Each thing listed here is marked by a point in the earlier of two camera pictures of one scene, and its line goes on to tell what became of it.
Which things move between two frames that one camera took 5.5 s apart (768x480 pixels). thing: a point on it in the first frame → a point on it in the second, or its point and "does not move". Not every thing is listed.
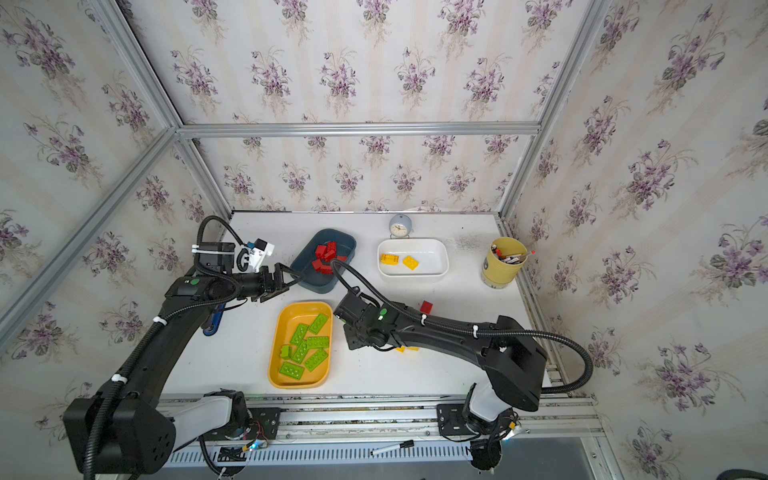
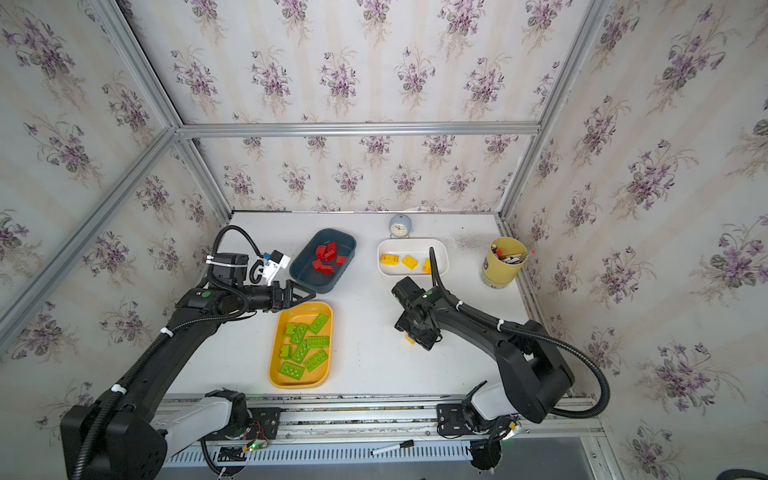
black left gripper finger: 280,268 → 300,287
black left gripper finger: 284,286 → 302,299
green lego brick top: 317,342 does not move
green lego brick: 299,334 does not move
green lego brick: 291,370 does not move
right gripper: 350,320 → 414,327
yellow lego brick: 411,263 does not move
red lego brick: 331,251 does not move
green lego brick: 318,323 does not move
